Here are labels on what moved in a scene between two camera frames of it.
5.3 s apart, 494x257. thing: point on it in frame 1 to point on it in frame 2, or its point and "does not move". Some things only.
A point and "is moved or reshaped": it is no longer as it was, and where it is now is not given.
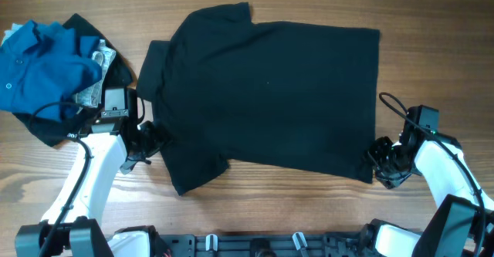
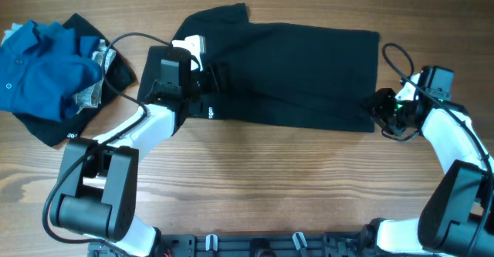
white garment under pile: [15, 27] does not move
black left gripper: [149, 127] to [212, 81]
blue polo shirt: [44, 67] does not move
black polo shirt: [293, 97] is moved or reshaped
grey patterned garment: [91, 96] does not move
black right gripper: [375, 152] to [382, 101]
